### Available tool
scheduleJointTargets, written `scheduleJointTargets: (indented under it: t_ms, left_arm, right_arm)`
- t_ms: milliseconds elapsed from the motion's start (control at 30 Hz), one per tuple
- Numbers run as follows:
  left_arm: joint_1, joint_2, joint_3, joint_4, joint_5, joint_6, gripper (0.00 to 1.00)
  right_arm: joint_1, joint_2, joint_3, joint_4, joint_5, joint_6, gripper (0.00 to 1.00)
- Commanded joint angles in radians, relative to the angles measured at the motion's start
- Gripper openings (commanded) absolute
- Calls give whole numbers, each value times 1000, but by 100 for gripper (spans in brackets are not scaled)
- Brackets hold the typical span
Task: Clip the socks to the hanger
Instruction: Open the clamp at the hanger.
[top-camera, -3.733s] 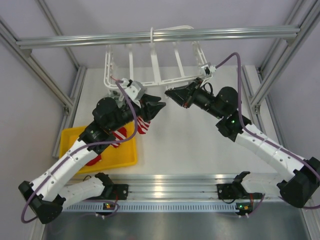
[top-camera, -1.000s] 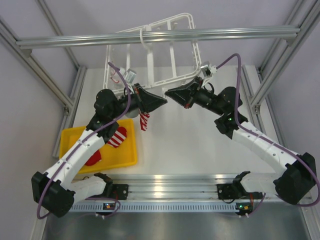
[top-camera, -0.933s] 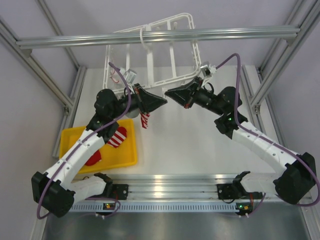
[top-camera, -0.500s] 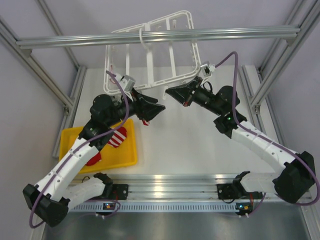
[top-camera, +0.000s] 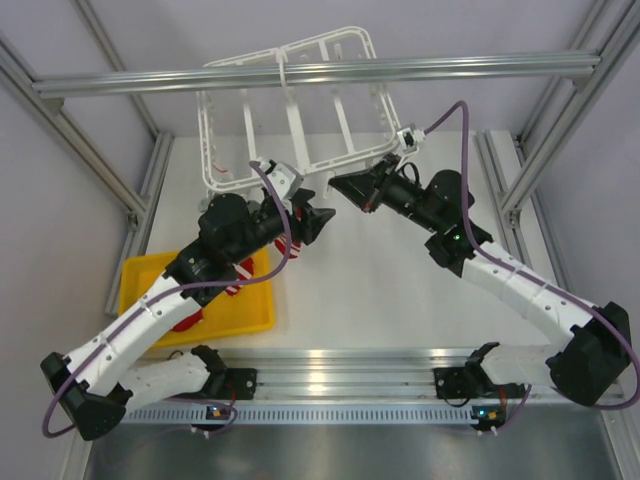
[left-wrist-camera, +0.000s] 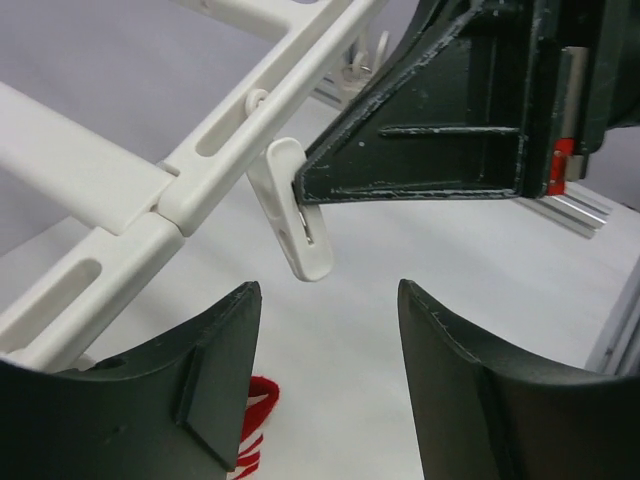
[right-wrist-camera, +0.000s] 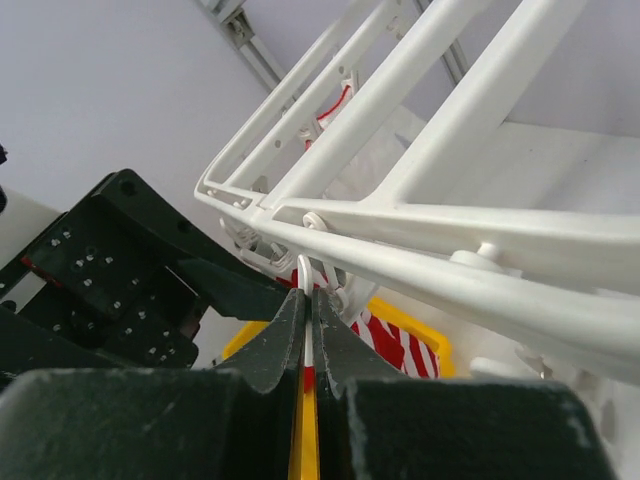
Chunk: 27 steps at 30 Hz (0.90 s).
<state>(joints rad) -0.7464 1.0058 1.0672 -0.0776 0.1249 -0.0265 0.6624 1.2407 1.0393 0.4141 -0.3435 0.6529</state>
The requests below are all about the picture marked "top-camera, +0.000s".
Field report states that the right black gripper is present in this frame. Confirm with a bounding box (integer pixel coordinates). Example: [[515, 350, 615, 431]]
[[330, 154, 442, 234]]

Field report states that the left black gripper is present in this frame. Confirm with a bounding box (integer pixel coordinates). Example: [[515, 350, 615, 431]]
[[228, 188, 335, 265]]

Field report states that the white clip hanger rack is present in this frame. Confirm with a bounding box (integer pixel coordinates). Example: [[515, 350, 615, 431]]
[[196, 26, 400, 193]]

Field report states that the red white striped sock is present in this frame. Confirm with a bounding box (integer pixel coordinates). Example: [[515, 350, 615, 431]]
[[274, 234, 302, 260]]

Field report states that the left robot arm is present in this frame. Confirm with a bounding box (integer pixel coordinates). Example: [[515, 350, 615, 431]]
[[40, 188, 336, 441]]

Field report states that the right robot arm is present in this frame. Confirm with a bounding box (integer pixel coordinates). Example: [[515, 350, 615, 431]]
[[329, 154, 631, 407]]

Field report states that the grey sock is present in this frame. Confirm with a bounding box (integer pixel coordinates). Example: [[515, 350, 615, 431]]
[[247, 200, 262, 217]]

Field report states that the yellow plastic tray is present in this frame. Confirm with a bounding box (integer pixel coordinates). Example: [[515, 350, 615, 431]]
[[118, 252, 275, 349]]

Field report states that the red patterned sock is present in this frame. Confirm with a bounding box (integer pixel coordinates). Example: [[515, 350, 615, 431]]
[[172, 309, 203, 333]]

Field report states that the aluminium crossbar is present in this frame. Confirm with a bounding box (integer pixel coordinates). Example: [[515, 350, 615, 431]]
[[32, 50, 601, 98]]

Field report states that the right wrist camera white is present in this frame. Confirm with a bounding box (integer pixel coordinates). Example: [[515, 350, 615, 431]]
[[396, 123, 426, 155]]

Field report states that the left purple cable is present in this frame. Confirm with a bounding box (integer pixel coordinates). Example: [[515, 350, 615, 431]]
[[42, 160, 296, 440]]

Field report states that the purple cable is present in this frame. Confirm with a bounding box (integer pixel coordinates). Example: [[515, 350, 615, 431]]
[[422, 100, 632, 409], [42, 160, 296, 440]]

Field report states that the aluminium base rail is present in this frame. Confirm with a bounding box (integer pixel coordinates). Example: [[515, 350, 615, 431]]
[[79, 347, 624, 404]]

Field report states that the perforated cable duct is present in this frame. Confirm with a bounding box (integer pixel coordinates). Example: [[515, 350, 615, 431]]
[[125, 403, 478, 426]]

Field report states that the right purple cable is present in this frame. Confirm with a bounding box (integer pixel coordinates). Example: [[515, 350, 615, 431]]
[[422, 100, 632, 409]]

